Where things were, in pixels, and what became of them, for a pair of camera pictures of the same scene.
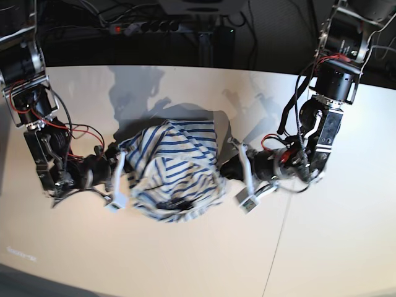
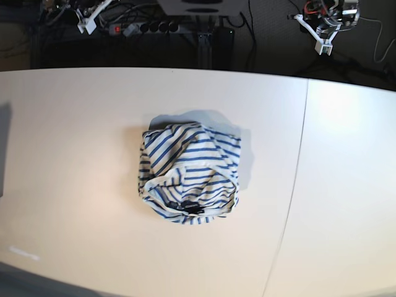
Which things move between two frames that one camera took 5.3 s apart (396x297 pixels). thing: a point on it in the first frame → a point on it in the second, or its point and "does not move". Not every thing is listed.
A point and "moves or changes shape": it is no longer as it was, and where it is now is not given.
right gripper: (268, 166) → (323, 19)
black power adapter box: (223, 47) does not move
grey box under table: (205, 7) does not move
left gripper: (99, 166) → (88, 22)
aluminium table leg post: (205, 49) does not move
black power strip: (129, 28) does not move
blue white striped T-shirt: (173, 169) moves or changes shape
